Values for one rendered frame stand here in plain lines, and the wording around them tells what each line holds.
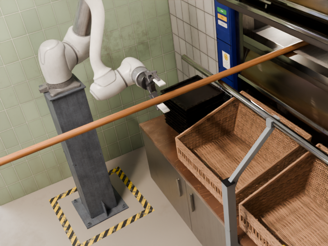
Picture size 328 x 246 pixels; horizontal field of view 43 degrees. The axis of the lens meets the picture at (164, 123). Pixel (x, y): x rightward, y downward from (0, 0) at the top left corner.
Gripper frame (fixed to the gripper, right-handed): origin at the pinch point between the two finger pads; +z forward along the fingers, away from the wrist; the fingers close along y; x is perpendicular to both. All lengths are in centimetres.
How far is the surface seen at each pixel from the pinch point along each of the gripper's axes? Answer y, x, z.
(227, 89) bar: 2.0, -27.1, 8.9
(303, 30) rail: -25, -50, 29
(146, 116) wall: 92, -32, -122
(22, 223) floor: 119, 84, -93
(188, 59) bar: 1.7, -27.4, -27.1
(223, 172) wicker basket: 60, -28, -1
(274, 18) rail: -25, -50, 11
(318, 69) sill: 1, -67, 22
